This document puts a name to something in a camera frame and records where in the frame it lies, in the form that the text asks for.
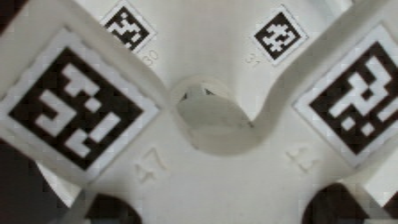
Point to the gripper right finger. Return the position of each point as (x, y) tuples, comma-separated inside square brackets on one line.
[(337, 208)]

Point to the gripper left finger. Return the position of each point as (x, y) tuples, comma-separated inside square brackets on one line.
[(100, 209)]

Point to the white cylindrical table leg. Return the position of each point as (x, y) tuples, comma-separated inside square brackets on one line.
[(214, 118)]

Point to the white cross-shaped table base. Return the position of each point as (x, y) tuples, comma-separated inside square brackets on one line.
[(330, 123)]

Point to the white round table top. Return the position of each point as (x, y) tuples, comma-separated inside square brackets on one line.
[(127, 46)]

